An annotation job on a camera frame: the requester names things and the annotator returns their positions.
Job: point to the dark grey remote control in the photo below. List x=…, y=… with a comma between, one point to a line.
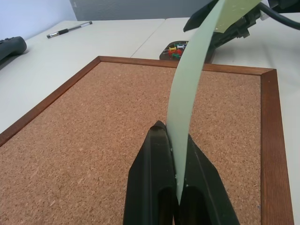
x=11, y=47

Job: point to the clear black ballpoint pen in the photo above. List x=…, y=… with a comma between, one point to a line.
x=68, y=30

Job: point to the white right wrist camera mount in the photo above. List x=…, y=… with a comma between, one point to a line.
x=264, y=17

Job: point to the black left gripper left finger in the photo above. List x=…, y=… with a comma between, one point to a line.
x=152, y=175

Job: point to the cork board with wooden frame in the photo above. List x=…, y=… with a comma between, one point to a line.
x=93, y=129

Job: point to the dark brown pin tray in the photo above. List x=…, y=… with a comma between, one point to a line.
x=162, y=56

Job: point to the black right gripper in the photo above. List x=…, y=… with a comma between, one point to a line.
x=243, y=23

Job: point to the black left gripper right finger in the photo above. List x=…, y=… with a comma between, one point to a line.
x=206, y=187

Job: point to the pale green paper note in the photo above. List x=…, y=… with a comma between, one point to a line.
x=185, y=93

